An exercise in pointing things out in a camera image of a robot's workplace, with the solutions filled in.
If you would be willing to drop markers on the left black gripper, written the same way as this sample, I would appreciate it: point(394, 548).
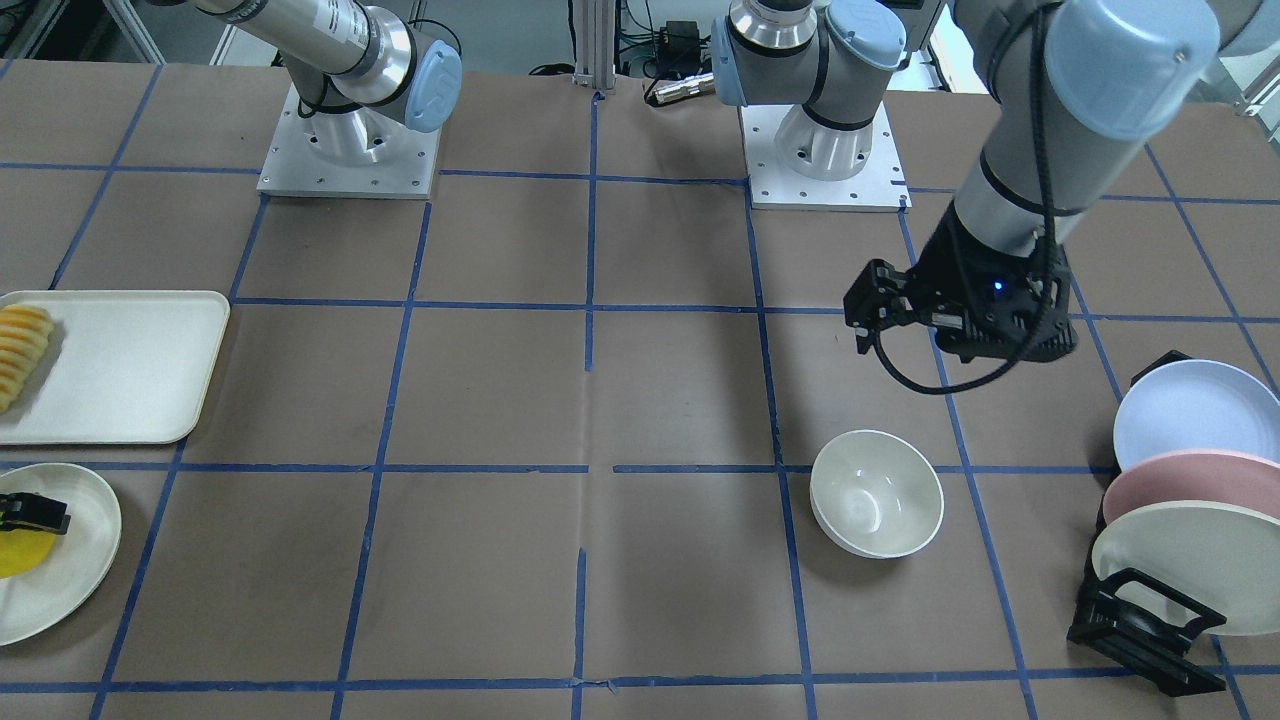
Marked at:
point(952, 268)

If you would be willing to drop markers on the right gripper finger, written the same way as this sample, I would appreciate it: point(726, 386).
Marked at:
point(28, 511)

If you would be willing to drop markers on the yellow lemon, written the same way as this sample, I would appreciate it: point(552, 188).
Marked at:
point(23, 550)

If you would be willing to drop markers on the cream bowl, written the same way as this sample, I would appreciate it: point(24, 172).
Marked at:
point(875, 496)

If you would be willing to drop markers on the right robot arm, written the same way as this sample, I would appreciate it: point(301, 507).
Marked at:
point(133, 196)

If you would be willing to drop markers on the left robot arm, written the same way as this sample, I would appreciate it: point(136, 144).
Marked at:
point(1081, 87)

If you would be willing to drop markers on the cream round plate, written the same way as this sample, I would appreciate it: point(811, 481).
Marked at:
point(40, 597)

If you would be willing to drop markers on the cream rectangular tray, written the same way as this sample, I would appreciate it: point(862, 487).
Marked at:
point(124, 367)

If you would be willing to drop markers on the sliced yellow bread loaf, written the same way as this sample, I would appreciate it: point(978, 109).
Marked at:
point(25, 337)

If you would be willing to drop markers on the silver cylinder connector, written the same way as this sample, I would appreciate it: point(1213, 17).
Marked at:
point(661, 96)

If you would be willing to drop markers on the light blue plate in rack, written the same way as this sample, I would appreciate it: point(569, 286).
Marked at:
point(1196, 404)

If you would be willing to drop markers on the pink plate in rack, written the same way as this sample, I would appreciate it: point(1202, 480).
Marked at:
point(1201, 474)

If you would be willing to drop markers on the cream plate in rack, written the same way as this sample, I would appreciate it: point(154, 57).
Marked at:
point(1223, 556)

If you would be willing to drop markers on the black dish rack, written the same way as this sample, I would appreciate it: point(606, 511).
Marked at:
point(1138, 639)

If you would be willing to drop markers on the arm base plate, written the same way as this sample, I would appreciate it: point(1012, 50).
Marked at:
point(830, 165)
point(357, 155)

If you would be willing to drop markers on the aluminium frame post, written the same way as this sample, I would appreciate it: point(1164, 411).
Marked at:
point(594, 35)

